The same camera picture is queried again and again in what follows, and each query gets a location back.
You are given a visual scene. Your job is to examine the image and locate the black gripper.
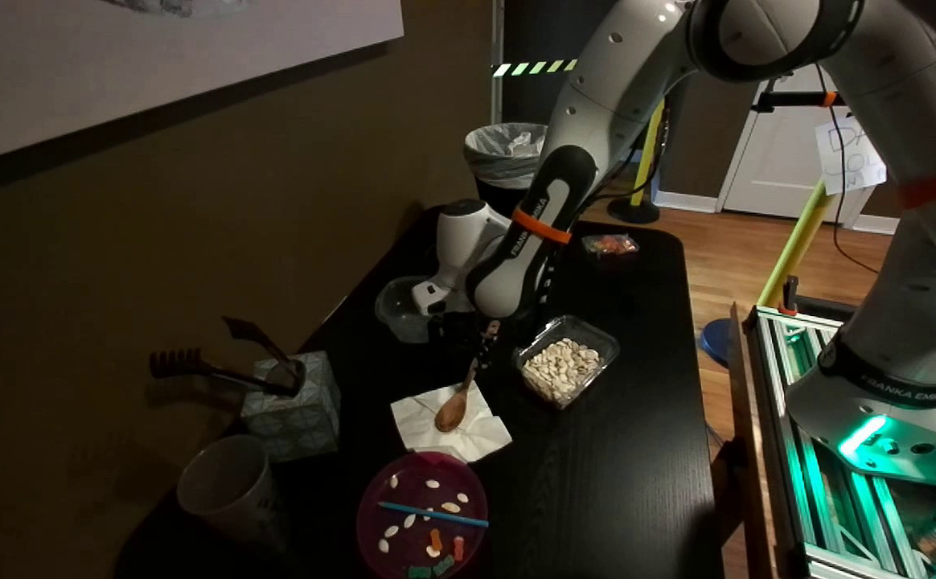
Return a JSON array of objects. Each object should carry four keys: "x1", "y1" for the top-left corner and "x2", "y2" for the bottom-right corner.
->
[{"x1": 427, "y1": 288, "x2": 515, "y2": 367}]

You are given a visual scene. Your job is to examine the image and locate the wooden spoon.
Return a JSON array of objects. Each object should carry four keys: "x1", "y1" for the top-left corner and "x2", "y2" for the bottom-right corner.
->
[{"x1": 432, "y1": 357, "x2": 484, "y2": 437}]

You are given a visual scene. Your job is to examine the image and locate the clear container of nuts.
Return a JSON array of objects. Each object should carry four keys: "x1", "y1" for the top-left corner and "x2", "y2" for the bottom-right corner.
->
[{"x1": 512, "y1": 312, "x2": 625, "y2": 413}]

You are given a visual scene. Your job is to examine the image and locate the white paper napkin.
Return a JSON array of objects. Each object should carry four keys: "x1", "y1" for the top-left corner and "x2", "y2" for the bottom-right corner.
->
[{"x1": 387, "y1": 379, "x2": 515, "y2": 466}]

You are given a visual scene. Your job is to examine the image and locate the clear bag of colourful candy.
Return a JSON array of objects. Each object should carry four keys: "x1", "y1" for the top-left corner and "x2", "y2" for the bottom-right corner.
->
[{"x1": 580, "y1": 228, "x2": 643, "y2": 261}]

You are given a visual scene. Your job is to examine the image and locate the trash bin with white liner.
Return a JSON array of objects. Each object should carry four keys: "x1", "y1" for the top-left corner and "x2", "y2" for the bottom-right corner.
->
[{"x1": 459, "y1": 119, "x2": 551, "y2": 219}]

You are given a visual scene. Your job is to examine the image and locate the purple plate with candies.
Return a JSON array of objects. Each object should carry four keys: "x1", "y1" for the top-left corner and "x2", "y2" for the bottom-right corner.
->
[{"x1": 353, "y1": 446, "x2": 493, "y2": 579}]

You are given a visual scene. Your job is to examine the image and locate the patterned tissue box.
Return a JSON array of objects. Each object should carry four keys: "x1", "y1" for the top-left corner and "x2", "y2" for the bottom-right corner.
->
[{"x1": 238, "y1": 348, "x2": 345, "y2": 466}]

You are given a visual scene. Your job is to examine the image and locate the blue round floor object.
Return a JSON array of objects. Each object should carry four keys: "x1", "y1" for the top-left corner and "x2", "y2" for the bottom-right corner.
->
[{"x1": 695, "y1": 317, "x2": 749, "y2": 370}]

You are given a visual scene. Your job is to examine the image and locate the yellow pole with black base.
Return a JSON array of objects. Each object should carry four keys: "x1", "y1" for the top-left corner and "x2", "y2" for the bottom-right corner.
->
[{"x1": 604, "y1": 97, "x2": 673, "y2": 225}]

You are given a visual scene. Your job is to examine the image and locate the black kitchen tongs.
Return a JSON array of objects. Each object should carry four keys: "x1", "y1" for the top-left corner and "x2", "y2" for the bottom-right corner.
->
[{"x1": 149, "y1": 312, "x2": 310, "y2": 402}]

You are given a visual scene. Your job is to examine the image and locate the striped hazard tape strip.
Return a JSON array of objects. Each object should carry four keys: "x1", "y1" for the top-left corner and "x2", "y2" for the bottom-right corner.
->
[{"x1": 490, "y1": 56, "x2": 582, "y2": 81}]

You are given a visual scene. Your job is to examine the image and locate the yellow slanted pole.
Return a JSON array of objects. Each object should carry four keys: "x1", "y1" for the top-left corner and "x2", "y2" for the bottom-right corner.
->
[{"x1": 751, "y1": 179, "x2": 838, "y2": 317}]

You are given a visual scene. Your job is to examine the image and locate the white door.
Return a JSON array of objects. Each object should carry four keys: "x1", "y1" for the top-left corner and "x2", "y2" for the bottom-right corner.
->
[{"x1": 716, "y1": 66, "x2": 902, "y2": 225}]

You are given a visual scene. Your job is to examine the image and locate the white paper sheet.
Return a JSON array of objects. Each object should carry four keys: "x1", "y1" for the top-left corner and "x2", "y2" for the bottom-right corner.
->
[{"x1": 810, "y1": 114, "x2": 892, "y2": 200}]

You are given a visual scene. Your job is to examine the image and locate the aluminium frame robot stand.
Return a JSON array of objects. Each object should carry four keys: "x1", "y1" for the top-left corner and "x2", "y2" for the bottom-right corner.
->
[{"x1": 741, "y1": 304, "x2": 936, "y2": 579}]

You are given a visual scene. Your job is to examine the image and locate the white wall board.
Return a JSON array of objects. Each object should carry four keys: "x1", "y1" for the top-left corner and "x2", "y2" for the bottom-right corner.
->
[{"x1": 0, "y1": 0, "x2": 408, "y2": 173}]

